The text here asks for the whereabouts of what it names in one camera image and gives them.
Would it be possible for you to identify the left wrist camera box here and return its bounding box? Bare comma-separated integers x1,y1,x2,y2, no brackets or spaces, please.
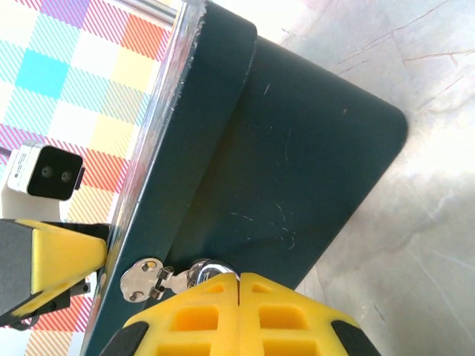
0,142,85,220

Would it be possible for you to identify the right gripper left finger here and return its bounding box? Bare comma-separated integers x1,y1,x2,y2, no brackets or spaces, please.
110,271,241,356

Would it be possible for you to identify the starry night tin box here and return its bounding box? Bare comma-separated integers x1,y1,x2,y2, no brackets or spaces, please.
79,0,409,356

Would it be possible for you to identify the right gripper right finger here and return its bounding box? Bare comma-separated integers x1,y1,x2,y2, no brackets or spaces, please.
239,272,378,356

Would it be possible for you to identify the silver hasp latch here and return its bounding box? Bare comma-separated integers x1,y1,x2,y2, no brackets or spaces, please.
121,257,197,303

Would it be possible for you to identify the small blue padlock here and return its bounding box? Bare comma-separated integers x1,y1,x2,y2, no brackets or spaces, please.
191,258,238,289

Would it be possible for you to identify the aluminium table edge rail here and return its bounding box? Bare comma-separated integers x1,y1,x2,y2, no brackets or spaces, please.
142,0,183,25

